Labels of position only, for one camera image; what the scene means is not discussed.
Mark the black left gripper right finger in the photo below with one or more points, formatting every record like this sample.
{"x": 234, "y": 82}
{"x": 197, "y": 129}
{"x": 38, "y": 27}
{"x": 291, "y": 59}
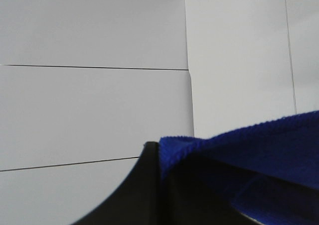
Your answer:
{"x": 201, "y": 191}

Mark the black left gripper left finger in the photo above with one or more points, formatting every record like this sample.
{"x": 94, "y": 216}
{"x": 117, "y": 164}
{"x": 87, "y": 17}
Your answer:
{"x": 135, "y": 201}

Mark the blue towel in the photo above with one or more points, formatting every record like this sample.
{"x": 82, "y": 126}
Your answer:
{"x": 269, "y": 172}

